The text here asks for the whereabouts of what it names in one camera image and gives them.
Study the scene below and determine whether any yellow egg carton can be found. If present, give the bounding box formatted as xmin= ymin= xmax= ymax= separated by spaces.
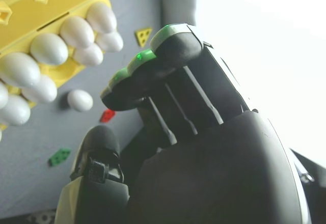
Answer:
xmin=0 ymin=0 xmax=113 ymax=131

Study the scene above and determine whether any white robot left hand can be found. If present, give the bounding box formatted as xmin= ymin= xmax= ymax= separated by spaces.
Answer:
xmin=55 ymin=23 xmax=313 ymax=224

